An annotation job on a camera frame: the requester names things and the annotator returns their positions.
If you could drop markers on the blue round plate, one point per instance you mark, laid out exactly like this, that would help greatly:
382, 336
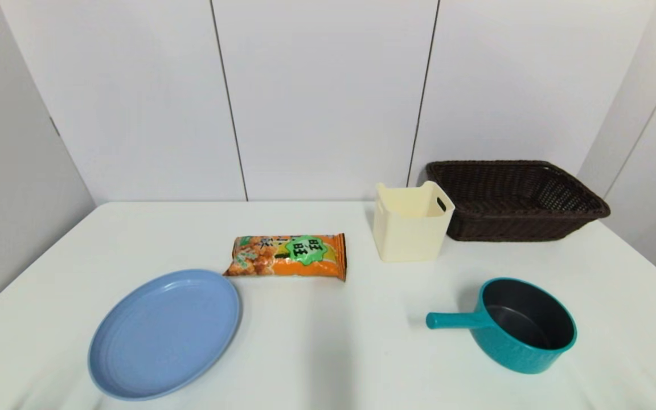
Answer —
164, 333

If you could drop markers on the cream plastic storage bin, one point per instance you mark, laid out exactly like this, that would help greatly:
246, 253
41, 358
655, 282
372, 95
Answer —
410, 230

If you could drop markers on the orange cookie snack bag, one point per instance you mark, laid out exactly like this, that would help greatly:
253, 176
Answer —
288, 257

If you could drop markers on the dark brown wicker basket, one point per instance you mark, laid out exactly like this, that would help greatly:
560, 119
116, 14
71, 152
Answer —
513, 199

